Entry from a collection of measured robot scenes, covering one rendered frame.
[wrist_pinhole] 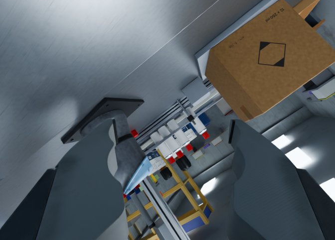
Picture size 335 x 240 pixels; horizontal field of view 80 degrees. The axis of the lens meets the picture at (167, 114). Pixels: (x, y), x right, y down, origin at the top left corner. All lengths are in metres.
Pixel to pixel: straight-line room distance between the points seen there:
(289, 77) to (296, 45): 0.11
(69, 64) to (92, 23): 0.09
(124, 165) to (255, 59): 0.52
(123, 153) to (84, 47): 0.33
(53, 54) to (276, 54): 0.63
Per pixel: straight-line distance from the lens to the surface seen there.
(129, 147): 0.62
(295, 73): 0.75
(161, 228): 1.09
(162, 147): 1.15
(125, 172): 0.61
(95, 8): 0.35
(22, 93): 0.44
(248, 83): 0.69
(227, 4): 0.62
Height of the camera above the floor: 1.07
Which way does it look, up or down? 11 degrees down
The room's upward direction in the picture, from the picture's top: 144 degrees clockwise
